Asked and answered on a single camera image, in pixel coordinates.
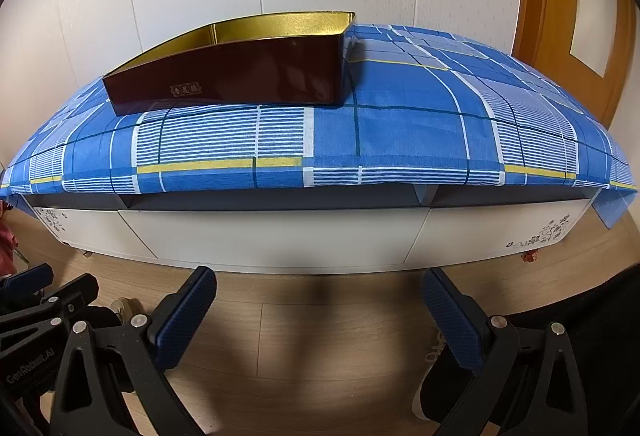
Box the white sneaker shoe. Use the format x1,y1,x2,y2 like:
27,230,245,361
411,329,474,423

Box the red fabric bag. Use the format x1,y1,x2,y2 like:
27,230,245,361
0,201,18,278

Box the white low cabinet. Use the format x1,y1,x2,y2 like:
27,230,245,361
27,183,597,274

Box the blue plaid cloth cover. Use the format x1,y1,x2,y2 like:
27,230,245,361
1,24,638,225

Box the dark red gold-lined box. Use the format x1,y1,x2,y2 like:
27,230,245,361
102,11,356,115

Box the wooden door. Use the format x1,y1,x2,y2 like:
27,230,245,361
513,0,637,127

